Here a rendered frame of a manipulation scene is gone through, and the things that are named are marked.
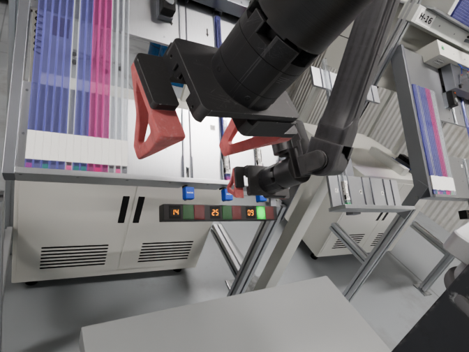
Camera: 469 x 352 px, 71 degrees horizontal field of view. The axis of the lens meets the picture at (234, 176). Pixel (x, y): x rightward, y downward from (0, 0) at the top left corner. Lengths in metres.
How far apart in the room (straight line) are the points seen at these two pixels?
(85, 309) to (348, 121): 1.16
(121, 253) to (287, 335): 0.82
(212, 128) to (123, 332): 0.53
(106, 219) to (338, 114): 0.90
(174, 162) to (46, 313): 0.81
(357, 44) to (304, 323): 0.56
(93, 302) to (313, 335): 0.91
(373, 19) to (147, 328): 0.64
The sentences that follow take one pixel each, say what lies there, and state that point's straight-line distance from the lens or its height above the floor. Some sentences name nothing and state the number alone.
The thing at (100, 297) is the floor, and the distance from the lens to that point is 1.46.
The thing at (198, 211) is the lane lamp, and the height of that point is 0.66.
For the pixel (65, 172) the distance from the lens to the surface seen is 0.74.
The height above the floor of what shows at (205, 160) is 0.76.
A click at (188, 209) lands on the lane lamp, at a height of 0.66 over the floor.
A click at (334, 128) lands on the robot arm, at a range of 0.60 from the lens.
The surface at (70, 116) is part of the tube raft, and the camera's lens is 0.79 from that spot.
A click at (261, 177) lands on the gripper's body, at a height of 0.84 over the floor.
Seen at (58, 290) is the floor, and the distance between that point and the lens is 1.48.
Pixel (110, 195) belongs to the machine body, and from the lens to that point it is 1.18.
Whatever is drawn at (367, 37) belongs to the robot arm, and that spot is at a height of 1.15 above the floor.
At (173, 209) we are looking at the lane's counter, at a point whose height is 0.66.
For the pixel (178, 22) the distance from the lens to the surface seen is 1.02.
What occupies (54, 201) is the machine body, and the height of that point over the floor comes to 0.42.
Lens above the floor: 1.13
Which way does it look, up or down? 26 degrees down
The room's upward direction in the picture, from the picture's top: 21 degrees clockwise
